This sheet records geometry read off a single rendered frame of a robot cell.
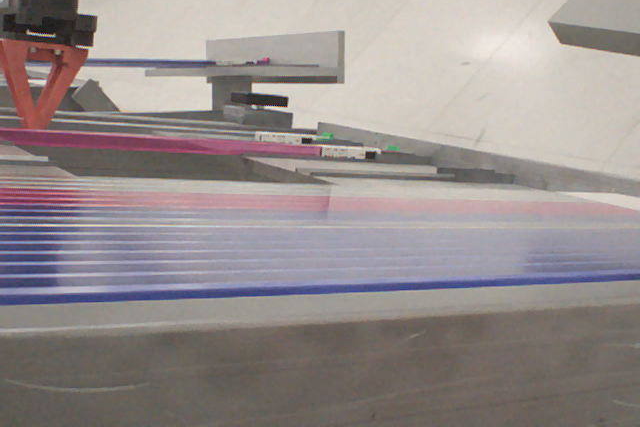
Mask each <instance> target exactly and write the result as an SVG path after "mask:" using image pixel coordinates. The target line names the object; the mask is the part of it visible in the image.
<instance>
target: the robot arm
mask: <svg viewBox="0 0 640 427"><path fill-rule="evenodd" d="M78 5H79V0H9V2H8V7H0V39H2V40H0V66H1V70H2V72H3V75H4V77H5V80H6V82H7V86H8V88H9V91H10V93H11V96H12V99H13V103H14V106H15V108H16V111H17V114H19V115H18V116H24V120H25V123H26V126H27V128H33V129H47V127H48V126H49V124H50V122H51V119H52V117H53V115H54V113H55V112H56V110H57V108H58V106H60V103H61V101H62V99H63V98H64V96H65V94H66V93H67V91H68V88H69V87H70V85H71V83H72V82H73V80H74V78H76V77H77V74H78V72H79V71H80V69H81V67H82V66H83V64H84V63H85V60H86V58H87V57H88V52H89V49H85V48H76V46H79V47H91V48H93V47H94V33H96V32H97V19H98V16H93V15H84V14H78ZM27 30H28V33H37V34H46V35H54V33H55V37H53V36H43V35H34V34H27ZM27 59H28V60H39V61H49V62H51V63H52V66H51V69H50V71H49V75H48V78H47V80H46V83H45V86H44V90H43V92H42V95H41V97H40V100H39V101H38V102H37V105H36V108H34V103H33V99H32V96H31V92H30V86H29V82H28V77H27V73H26V67H25V61H26V60H27Z"/></svg>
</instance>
